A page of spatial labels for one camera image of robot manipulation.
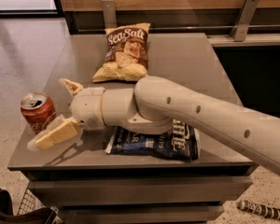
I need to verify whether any right metal bracket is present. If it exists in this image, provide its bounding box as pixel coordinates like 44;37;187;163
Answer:
231;0;259;42

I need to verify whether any black patterned cylinder on floor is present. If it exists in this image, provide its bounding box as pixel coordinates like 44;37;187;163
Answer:
237;200;280;221

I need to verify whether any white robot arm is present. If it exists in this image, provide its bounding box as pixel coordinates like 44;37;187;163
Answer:
27;76;280;176

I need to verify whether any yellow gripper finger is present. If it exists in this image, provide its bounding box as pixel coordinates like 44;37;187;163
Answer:
27;115;82;151
59;78;84;97

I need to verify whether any wire mesh basket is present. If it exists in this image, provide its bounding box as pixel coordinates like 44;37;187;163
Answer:
17;189;44;216

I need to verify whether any grey cabinet with drawers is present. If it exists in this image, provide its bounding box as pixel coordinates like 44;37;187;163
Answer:
7;34;258;224

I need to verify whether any left metal bracket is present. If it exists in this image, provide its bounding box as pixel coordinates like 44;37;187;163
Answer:
102;0;117;28

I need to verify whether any blue Kettle vinegar chip bag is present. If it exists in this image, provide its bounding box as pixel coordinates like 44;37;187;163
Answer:
105;119;201;161

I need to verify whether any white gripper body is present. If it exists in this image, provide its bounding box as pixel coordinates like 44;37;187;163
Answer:
70;87;105;131

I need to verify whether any brown sea salt chip bag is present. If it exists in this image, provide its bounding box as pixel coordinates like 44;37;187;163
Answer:
92;22;150;82

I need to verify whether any metal bracket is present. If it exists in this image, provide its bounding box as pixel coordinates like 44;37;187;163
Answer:
102;0;117;28
231;0;259;42

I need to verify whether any red Coca-Cola can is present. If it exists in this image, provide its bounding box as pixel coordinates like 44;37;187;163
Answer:
21;92;56;134

